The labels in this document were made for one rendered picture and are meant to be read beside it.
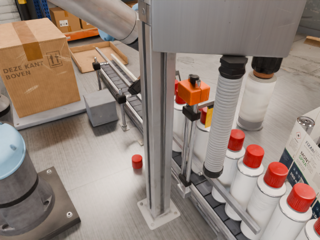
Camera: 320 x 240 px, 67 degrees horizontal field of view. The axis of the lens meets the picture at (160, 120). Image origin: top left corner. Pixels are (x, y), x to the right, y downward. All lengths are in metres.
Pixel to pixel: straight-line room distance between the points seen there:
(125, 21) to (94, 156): 0.46
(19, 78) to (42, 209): 0.50
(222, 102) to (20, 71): 0.78
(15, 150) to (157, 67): 0.34
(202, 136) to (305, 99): 0.64
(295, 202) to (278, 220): 0.06
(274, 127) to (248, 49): 0.62
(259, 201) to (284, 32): 0.31
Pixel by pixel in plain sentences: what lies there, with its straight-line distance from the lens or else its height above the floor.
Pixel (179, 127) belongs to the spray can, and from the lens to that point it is 0.68.
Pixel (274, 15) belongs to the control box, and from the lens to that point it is 0.32.
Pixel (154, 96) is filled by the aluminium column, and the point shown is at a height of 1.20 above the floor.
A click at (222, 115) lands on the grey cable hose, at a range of 0.35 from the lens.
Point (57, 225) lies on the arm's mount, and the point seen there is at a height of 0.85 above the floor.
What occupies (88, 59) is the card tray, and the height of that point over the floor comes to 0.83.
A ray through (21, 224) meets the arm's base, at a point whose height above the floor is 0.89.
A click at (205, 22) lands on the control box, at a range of 0.31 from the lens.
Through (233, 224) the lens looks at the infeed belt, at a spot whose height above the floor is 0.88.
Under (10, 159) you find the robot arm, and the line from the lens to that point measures 0.56.
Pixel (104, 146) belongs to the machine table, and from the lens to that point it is 0.86.
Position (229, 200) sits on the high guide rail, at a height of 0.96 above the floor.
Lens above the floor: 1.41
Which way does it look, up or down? 37 degrees down
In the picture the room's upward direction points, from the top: straight up
